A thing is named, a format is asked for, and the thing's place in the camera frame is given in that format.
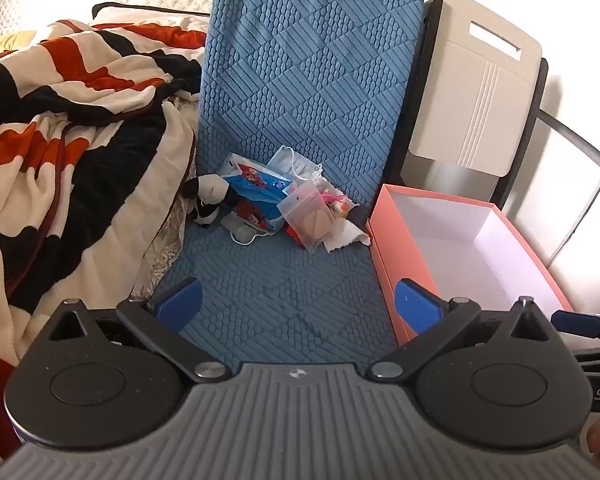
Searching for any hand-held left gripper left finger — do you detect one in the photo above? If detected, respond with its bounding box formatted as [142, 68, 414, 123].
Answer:
[47, 277, 232, 382]

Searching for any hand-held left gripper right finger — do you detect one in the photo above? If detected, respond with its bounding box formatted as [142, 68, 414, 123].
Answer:
[371, 277, 561, 381]

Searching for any pink cardboard box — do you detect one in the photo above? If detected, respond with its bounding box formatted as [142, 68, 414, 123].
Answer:
[369, 183, 576, 347]

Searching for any white face mask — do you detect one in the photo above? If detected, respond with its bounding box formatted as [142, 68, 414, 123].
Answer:
[221, 212, 271, 246]

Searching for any white paper towel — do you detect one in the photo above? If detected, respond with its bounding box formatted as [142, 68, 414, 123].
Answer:
[322, 217, 371, 254]

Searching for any panda plush toy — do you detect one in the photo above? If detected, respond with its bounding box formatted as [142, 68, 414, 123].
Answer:
[181, 174, 241, 226]

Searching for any clear zip bag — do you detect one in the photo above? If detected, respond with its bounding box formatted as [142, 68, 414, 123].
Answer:
[276, 181, 332, 252]

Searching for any blue printed mask packet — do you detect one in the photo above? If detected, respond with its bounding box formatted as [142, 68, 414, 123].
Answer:
[220, 152, 293, 236]

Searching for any pale blue face mask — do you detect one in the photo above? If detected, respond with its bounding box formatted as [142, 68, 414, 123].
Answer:
[268, 146, 324, 184]

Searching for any grey curved metal tube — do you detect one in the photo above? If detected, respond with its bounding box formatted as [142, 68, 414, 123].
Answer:
[537, 107, 600, 183]

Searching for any cream folding table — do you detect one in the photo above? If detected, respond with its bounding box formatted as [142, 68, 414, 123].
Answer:
[402, 0, 551, 211]

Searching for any striped fleece blanket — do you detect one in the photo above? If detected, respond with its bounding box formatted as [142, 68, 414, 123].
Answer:
[0, 19, 208, 461]

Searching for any blue textured seat cushion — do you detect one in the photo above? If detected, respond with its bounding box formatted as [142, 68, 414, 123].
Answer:
[152, 0, 426, 366]

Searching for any white pillow black trim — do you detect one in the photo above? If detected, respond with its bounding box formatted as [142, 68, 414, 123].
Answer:
[91, 2, 211, 28]

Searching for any yellow pillow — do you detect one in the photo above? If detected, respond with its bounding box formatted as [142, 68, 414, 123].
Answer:
[0, 30, 37, 59]

